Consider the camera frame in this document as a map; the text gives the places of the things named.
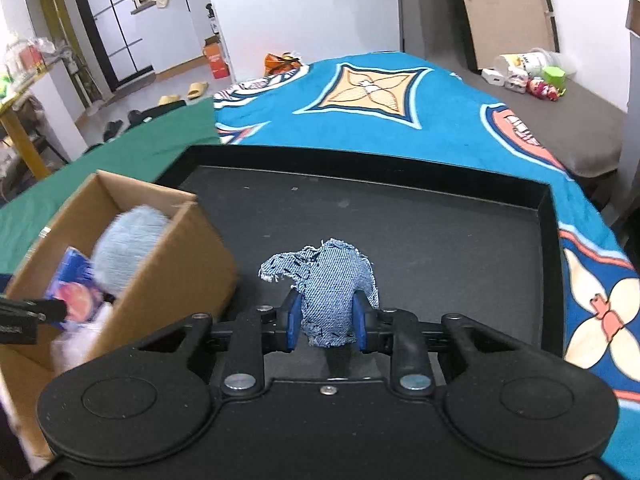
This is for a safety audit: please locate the clear bag white filling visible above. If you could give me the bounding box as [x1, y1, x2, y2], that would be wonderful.
[51, 302, 114, 373]

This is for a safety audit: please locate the blue tissue pack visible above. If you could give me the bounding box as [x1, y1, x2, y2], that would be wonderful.
[44, 247, 103, 323]

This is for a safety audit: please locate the blue denim fabric scrap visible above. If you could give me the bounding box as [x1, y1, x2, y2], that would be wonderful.
[258, 238, 380, 348]

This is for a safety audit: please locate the brown cardboard box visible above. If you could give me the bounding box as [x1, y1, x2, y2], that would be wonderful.
[0, 169, 240, 463]

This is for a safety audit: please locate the black tray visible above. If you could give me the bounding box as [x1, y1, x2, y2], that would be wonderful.
[157, 145, 564, 354]

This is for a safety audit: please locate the yellow table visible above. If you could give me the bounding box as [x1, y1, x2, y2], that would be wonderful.
[1, 68, 51, 181]

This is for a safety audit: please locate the green cloth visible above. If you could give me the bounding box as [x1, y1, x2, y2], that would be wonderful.
[0, 98, 219, 274]

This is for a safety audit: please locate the blue patterned blanket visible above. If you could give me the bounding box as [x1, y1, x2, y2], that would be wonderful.
[213, 52, 639, 479]

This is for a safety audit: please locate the yellow slipper far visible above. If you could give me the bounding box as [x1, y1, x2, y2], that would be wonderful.
[186, 81, 208, 100]

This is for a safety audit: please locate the yellow slipper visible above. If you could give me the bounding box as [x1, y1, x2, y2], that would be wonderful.
[157, 94, 181, 106]
[186, 81, 208, 100]

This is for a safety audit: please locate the yellow slipper near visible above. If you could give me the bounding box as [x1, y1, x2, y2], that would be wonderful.
[157, 94, 181, 106]

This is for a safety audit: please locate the orange bag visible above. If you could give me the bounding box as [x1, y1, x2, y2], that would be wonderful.
[264, 52, 303, 76]

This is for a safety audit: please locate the grey mattress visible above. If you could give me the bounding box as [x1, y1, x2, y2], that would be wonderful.
[452, 66, 626, 179]

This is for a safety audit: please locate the orange cardboard box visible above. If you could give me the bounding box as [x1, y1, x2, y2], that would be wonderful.
[203, 36, 230, 79]

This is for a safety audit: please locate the green cup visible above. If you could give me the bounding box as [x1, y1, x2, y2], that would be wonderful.
[541, 65, 566, 93]

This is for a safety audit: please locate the white container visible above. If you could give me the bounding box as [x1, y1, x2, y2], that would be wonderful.
[494, 49, 555, 77]

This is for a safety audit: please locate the white kitchen cabinet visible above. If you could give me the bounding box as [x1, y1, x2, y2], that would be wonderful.
[131, 0, 214, 75]

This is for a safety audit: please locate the grey desk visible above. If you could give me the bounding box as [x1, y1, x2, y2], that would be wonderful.
[626, 0, 640, 36]

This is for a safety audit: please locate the brown board black frame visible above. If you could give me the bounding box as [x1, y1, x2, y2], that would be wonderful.
[462, 0, 560, 72]

